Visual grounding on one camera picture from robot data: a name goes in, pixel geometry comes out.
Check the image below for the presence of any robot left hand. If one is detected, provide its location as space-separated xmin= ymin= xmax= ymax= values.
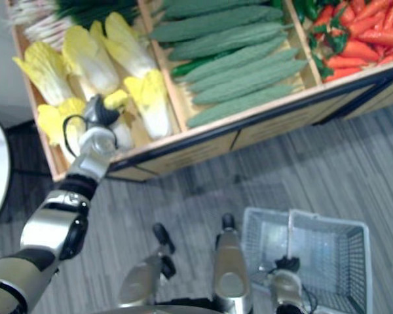
xmin=83 ymin=94 xmax=121 ymax=127

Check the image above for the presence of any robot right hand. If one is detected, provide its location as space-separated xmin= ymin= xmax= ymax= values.
xmin=274 ymin=256 xmax=301 ymax=273

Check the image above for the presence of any small yellow napa cabbage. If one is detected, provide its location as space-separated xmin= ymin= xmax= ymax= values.
xmin=103 ymin=89 xmax=134 ymax=148

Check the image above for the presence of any grey plastic mesh basket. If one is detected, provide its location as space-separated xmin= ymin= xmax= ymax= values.
xmin=240 ymin=206 xmax=371 ymax=314

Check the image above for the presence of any wooden vegetable display stand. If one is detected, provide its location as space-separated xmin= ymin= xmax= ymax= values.
xmin=10 ymin=0 xmax=393 ymax=183

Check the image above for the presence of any robot right leg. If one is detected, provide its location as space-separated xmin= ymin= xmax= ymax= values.
xmin=212 ymin=212 xmax=252 ymax=314

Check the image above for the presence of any wooden stand divider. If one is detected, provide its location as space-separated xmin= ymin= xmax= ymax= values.
xmin=138 ymin=0 xmax=188 ymax=132
xmin=284 ymin=0 xmax=324 ymax=86

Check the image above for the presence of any green onion bundle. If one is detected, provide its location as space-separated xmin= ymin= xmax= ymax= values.
xmin=6 ymin=0 xmax=86 ymax=26
xmin=24 ymin=0 xmax=139 ymax=50

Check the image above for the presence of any glossy dark green cucumber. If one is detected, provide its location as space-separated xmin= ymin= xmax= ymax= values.
xmin=170 ymin=48 xmax=240 ymax=79

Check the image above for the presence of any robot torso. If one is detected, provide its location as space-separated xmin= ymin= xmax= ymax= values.
xmin=100 ymin=296 xmax=225 ymax=314

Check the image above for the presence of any orange carrot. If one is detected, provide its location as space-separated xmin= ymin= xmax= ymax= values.
xmin=362 ymin=0 xmax=393 ymax=21
xmin=339 ymin=39 xmax=381 ymax=63
xmin=377 ymin=50 xmax=393 ymax=67
xmin=382 ymin=0 xmax=393 ymax=31
xmin=323 ymin=66 xmax=363 ymax=83
xmin=348 ymin=14 xmax=386 ymax=37
xmin=327 ymin=54 xmax=369 ymax=70
xmin=356 ymin=28 xmax=393 ymax=47
xmin=313 ymin=4 xmax=335 ymax=27

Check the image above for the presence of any dark green pepper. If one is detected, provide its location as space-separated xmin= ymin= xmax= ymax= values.
xmin=293 ymin=0 xmax=319 ymax=23

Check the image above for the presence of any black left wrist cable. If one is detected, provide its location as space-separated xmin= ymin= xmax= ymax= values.
xmin=62 ymin=114 xmax=87 ymax=157

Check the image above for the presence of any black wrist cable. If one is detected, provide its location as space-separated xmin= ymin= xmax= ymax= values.
xmin=62 ymin=114 xmax=87 ymax=157
xmin=299 ymin=283 xmax=319 ymax=313

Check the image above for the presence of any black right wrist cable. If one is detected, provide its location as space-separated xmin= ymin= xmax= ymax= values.
xmin=299 ymin=283 xmax=319 ymax=313

